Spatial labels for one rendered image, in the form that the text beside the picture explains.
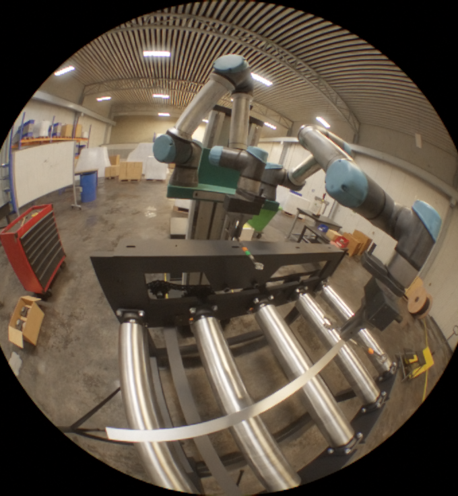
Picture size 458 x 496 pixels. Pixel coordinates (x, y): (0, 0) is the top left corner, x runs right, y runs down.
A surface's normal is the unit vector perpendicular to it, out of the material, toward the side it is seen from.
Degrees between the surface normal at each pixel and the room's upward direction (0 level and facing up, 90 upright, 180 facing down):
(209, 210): 90
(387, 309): 90
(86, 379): 0
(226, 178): 90
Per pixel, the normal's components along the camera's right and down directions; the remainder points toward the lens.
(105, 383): 0.23, -0.83
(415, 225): -0.97, -0.25
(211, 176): 0.35, 0.56
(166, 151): -0.39, 0.51
